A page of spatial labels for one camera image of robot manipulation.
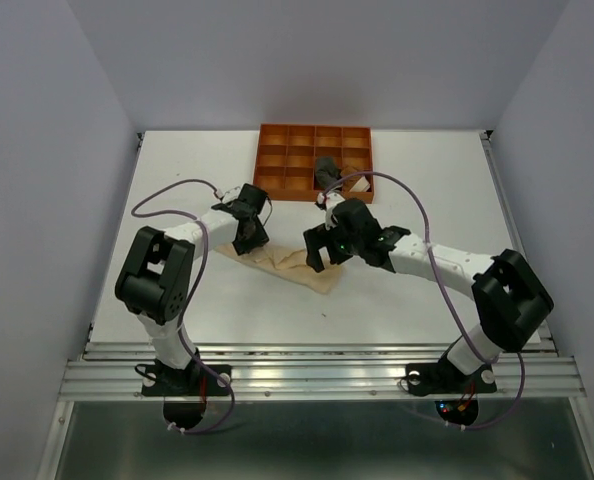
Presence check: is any orange compartment tray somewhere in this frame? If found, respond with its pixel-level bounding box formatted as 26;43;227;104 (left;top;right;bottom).
253;123;374;203

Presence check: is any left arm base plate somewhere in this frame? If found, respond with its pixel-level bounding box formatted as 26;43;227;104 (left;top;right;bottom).
134;361;229;397

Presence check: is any aluminium right side rail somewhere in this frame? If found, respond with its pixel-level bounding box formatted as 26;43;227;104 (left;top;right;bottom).
479;130;558;354

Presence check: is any aluminium rail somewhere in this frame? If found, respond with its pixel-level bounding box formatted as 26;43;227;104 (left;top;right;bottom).
58;342;586;402
479;130;558;354

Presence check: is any brown underwear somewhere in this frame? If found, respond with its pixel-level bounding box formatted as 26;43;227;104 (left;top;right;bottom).
340;165;371;193

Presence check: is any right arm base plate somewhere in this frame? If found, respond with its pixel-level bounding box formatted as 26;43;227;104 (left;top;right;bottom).
400;362;497;397

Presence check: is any peach underwear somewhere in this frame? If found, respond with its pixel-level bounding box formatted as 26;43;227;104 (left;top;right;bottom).
215;244;344;295

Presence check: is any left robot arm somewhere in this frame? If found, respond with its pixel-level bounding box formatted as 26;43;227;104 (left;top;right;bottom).
115;184;271;397

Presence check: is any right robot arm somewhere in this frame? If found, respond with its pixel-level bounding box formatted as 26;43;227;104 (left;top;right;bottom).
304;193;554;397

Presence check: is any aluminium front rail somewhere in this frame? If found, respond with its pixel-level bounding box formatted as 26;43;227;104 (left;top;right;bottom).
58;342;586;402

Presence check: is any dark grey underwear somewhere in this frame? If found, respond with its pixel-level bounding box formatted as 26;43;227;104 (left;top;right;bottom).
314;156;341;191

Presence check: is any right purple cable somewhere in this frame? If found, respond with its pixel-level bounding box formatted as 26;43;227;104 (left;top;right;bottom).
321;172;528;432

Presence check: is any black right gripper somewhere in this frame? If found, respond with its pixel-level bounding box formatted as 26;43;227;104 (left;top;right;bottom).
302;219;362;273

